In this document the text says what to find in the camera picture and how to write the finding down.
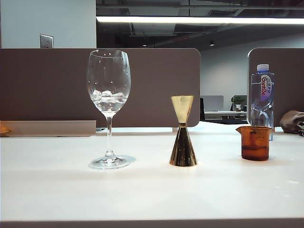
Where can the clear wine glass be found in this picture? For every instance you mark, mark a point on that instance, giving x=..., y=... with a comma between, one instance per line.
x=108, y=104

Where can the grey background desk screen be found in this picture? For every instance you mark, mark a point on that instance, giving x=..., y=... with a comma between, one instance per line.
x=212, y=102

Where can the white background desk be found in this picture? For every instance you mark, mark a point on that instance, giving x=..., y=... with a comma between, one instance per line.
x=221, y=113

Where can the long ceiling light strip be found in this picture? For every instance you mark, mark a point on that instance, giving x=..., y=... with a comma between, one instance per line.
x=190, y=20

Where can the Ganten plastic water bottle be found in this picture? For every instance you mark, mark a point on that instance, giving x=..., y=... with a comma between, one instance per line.
x=262, y=88

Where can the gold double jigger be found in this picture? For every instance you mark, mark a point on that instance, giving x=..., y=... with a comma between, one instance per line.
x=183, y=152

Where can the black office chair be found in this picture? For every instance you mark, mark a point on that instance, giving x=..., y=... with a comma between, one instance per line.
x=202, y=109

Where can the wide brown desk partition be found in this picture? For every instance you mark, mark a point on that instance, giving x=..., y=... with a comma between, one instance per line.
x=47, y=83

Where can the metal wall switch plate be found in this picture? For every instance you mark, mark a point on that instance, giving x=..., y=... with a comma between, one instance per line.
x=46, y=40

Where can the green potted plant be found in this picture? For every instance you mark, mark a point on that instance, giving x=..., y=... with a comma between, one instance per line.
x=238, y=101

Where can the small amber measuring cup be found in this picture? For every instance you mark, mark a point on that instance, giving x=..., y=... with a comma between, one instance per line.
x=255, y=147

